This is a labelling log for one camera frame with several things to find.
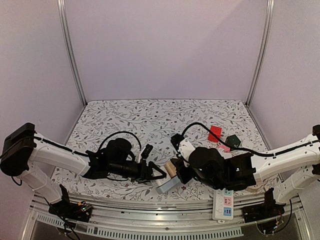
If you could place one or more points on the pink plug adapter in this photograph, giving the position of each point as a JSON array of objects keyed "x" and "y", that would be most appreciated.
[{"x": 223, "y": 148}]

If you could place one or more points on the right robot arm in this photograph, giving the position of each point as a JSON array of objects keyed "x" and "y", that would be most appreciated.
[{"x": 302, "y": 156}]

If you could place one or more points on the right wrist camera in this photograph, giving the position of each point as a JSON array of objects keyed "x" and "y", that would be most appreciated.
[{"x": 182, "y": 145}]

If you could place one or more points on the right aluminium frame post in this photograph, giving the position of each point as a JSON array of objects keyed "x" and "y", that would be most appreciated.
[{"x": 262, "y": 51}]

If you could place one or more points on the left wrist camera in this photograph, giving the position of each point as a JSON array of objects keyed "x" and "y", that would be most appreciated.
[{"x": 144, "y": 153}]

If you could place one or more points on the white cube adapter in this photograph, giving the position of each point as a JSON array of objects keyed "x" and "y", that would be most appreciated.
[{"x": 158, "y": 182}]

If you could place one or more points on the left aluminium frame post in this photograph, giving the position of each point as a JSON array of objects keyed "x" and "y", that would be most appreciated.
[{"x": 61, "y": 6}]

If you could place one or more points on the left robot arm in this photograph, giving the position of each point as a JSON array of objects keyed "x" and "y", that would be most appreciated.
[{"x": 24, "y": 147}]

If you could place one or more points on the aluminium frame post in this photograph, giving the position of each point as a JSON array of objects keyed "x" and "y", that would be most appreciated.
[
  {"x": 61, "y": 6},
  {"x": 262, "y": 51}
]

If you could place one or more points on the dark green cube socket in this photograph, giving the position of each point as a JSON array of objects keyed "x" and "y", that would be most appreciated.
[{"x": 232, "y": 141}]

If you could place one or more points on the round pink socket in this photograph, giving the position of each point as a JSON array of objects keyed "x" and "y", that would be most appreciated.
[{"x": 256, "y": 189}]

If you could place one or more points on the blue power strip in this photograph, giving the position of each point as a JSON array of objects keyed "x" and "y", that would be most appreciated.
[{"x": 170, "y": 183}]

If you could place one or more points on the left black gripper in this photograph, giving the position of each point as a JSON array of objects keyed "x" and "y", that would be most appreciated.
[{"x": 142, "y": 175}]

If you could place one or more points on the floral tablecloth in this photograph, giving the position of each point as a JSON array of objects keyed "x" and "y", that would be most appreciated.
[{"x": 154, "y": 122}]

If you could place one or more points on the beige cube adapter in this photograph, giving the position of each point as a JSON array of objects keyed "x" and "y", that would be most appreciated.
[{"x": 171, "y": 169}]

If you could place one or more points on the red cube socket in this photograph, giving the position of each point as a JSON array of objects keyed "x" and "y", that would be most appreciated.
[{"x": 217, "y": 131}]

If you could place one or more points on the aluminium front rail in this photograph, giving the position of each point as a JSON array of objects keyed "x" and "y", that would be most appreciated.
[{"x": 116, "y": 219}]

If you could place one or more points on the white long power strip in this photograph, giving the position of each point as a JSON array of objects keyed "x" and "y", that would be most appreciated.
[{"x": 223, "y": 205}]

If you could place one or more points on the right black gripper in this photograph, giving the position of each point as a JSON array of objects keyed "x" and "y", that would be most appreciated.
[{"x": 182, "y": 170}]

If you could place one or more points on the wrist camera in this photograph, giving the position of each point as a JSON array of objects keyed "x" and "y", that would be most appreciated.
[
  {"x": 144, "y": 153},
  {"x": 182, "y": 145}
]

